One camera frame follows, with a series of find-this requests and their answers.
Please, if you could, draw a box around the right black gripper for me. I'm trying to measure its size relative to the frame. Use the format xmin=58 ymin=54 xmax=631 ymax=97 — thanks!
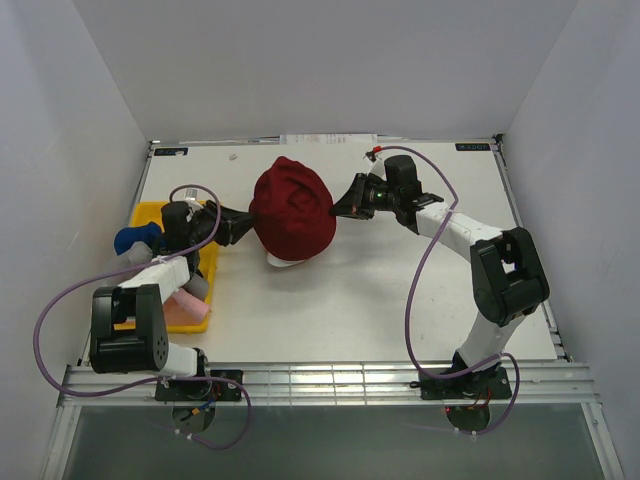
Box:
xmin=328 ymin=173 xmax=399 ymax=221

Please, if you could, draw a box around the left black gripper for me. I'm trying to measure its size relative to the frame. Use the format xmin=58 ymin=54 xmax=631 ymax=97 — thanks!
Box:
xmin=188 ymin=199 xmax=257 ymax=249

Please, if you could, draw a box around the white bucket hat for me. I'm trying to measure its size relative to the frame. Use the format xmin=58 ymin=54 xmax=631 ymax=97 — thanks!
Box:
xmin=266 ymin=252 xmax=307 ymax=268

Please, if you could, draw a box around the dark red bucket hat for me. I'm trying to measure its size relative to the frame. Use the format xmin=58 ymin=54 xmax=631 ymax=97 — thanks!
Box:
xmin=249 ymin=156 xmax=337 ymax=260

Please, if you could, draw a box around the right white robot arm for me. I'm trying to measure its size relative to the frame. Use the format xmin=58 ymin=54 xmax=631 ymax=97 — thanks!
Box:
xmin=330 ymin=146 xmax=550 ymax=397

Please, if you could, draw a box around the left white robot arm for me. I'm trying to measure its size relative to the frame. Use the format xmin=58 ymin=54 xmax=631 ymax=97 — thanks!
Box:
xmin=90 ymin=200 xmax=253 ymax=400

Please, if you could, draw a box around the blue corner label left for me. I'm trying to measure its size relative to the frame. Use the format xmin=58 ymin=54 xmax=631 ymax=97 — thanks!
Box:
xmin=154 ymin=147 xmax=189 ymax=156

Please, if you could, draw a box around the blue corner label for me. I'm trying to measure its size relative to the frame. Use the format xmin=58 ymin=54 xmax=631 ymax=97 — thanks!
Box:
xmin=455 ymin=142 xmax=491 ymax=152
xmin=154 ymin=147 xmax=189 ymax=156

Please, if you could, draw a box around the yellow plastic bin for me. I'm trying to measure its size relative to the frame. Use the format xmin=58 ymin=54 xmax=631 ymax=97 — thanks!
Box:
xmin=114 ymin=200 xmax=218 ymax=334

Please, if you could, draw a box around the white paper strip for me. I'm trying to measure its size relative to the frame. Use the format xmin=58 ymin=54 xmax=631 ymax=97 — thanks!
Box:
xmin=279 ymin=133 xmax=378 ymax=145

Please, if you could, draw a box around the pink hat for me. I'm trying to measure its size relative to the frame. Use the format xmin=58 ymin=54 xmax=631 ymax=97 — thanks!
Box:
xmin=163 ymin=289 xmax=210 ymax=326

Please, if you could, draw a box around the grey hat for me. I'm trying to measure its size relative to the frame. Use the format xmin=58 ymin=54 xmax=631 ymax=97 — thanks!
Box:
xmin=107 ymin=242 xmax=209 ymax=301

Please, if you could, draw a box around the blue hat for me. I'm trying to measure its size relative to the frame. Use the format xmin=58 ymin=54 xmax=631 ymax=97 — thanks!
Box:
xmin=113 ymin=222 xmax=162 ymax=255

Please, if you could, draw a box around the blue corner label right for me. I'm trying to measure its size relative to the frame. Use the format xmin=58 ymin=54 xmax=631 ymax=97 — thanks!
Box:
xmin=455 ymin=142 xmax=491 ymax=152

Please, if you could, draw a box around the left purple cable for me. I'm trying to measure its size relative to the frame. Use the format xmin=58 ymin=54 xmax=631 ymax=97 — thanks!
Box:
xmin=32 ymin=184 xmax=251 ymax=450

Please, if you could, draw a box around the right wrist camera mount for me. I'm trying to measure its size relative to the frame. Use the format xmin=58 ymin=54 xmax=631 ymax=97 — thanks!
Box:
xmin=364 ymin=146 xmax=386 ymax=180

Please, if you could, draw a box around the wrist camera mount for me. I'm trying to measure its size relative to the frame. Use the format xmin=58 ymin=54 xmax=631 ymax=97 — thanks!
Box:
xmin=364 ymin=146 xmax=386 ymax=180
xmin=169 ymin=185 xmax=206 ymax=208

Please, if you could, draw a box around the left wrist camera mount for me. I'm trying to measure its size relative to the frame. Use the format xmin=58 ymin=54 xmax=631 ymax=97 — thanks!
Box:
xmin=169 ymin=185 xmax=206 ymax=208

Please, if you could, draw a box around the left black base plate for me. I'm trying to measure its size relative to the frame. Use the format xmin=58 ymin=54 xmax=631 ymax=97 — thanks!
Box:
xmin=153 ymin=370 xmax=244 ymax=403

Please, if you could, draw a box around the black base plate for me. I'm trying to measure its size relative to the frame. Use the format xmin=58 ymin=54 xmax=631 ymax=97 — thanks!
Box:
xmin=409 ymin=364 xmax=512 ymax=400
xmin=153 ymin=370 xmax=244 ymax=403

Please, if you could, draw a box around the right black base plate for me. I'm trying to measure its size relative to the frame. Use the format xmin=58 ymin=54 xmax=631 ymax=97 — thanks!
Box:
xmin=409 ymin=364 xmax=512 ymax=400

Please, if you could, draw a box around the aluminium front rail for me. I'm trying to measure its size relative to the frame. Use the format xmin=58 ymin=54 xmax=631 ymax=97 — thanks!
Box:
xmin=58 ymin=361 xmax=601 ymax=407

